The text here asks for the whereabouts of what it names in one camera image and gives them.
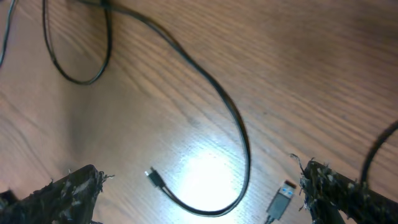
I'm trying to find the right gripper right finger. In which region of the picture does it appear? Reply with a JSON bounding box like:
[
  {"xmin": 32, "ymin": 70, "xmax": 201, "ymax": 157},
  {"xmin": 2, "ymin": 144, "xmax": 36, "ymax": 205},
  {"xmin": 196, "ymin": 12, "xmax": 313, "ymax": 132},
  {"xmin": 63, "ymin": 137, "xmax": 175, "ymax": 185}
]
[{"xmin": 299, "ymin": 159, "xmax": 397, "ymax": 224}]

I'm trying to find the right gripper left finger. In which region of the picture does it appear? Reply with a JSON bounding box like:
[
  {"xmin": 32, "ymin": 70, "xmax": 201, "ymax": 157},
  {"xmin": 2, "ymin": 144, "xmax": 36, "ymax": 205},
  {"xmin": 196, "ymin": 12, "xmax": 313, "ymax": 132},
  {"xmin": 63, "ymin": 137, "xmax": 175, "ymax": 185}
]
[{"xmin": 1, "ymin": 164, "xmax": 114, "ymax": 224}]

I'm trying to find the black usb cable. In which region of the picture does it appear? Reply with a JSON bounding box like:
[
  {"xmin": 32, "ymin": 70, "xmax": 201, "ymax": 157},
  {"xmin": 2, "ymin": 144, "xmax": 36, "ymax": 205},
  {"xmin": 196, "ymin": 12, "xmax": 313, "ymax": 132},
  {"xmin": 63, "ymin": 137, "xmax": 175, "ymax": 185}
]
[{"xmin": 42, "ymin": 0, "xmax": 252, "ymax": 218}]

